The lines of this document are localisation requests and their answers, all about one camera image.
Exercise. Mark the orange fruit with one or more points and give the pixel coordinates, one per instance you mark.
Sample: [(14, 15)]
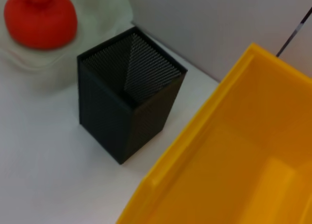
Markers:
[(40, 24)]

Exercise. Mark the black mesh pen holder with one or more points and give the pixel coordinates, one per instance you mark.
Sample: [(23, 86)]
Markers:
[(107, 116)]

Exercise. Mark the green glass fruit plate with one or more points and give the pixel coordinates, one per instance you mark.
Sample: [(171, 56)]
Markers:
[(97, 19)]

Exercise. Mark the yellow plastic bin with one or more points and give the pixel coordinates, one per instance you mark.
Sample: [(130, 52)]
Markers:
[(231, 148)]

